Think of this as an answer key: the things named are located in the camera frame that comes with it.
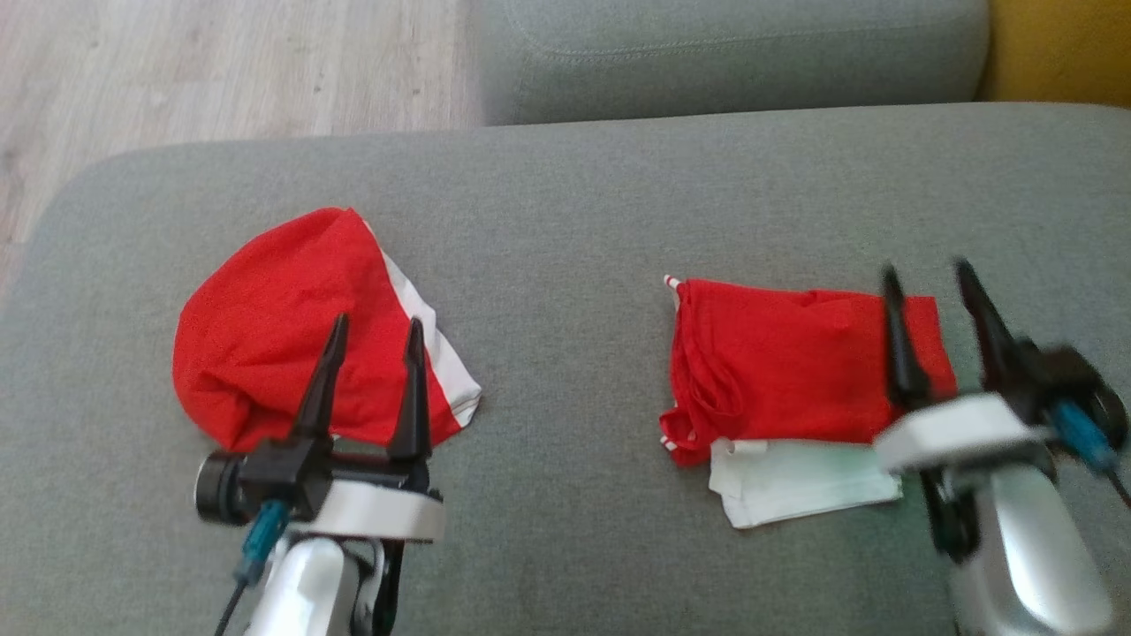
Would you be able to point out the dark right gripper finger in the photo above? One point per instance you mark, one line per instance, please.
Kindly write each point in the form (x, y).
(903, 362)
(994, 344)

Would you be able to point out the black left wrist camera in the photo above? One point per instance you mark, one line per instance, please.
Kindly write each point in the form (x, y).
(230, 486)

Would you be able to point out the large grey sofa chaise cushion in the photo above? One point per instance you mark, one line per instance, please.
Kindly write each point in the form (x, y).
(565, 265)

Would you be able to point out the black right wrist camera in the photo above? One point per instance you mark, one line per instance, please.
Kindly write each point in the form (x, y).
(1069, 371)

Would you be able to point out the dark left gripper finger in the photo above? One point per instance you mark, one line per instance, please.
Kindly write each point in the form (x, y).
(322, 397)
(413, 406)

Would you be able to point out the red Bulls basketball jersey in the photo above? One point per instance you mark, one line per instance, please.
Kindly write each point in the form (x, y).
(778, 371)

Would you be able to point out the red shorts with white stripe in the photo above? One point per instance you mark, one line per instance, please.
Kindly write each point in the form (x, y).
(265, 336)

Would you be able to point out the yellow sofa back cushion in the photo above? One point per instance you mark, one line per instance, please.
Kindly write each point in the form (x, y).
(1060, 44)

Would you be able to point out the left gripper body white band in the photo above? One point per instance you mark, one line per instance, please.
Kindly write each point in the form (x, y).
(371, 512)

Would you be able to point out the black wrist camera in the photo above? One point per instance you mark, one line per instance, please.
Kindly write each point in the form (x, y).
(230, 486)
(1069, 371)

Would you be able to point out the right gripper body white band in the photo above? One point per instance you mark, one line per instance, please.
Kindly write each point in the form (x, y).
(954, 433)

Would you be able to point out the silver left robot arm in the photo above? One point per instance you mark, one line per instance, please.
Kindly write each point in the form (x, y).
(309, 583)

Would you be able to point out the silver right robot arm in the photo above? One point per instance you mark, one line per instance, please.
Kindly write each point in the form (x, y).
(1034, 548)

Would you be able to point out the grey sofa seat cushion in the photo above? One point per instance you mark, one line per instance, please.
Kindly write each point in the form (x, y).
(733, 62)

